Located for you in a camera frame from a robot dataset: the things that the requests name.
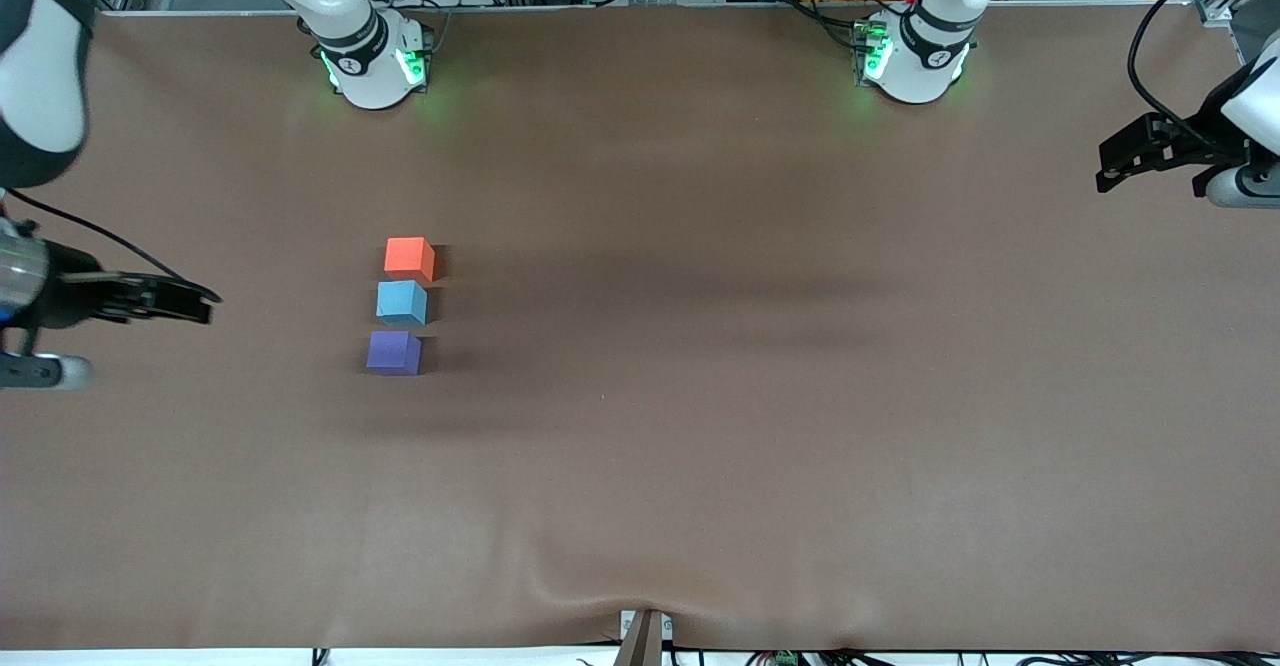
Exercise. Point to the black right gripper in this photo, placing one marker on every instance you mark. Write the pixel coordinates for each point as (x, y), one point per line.
(68, 291)

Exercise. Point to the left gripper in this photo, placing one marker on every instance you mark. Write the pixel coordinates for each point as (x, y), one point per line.
(1194, 145)

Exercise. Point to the blue foam block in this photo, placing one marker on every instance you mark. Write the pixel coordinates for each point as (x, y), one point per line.
(400, 301)

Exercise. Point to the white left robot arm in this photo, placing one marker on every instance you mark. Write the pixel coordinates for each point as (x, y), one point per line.
(915, 56)

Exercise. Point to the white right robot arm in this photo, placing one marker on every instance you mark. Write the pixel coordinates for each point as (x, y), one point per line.
(365, 66)

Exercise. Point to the purple foam block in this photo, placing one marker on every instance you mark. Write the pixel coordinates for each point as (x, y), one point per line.
(392, 352)

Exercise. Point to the orange foam block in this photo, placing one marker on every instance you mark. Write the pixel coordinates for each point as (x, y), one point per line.
(408, 258)

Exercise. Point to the brown table cover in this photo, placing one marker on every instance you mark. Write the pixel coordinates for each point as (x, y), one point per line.
(800, 446)

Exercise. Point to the brown metal table clamp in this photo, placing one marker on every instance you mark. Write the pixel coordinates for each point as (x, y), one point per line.
(645, 641)

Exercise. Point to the green terminal connector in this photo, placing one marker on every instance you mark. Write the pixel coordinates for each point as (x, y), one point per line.
(785, 658)

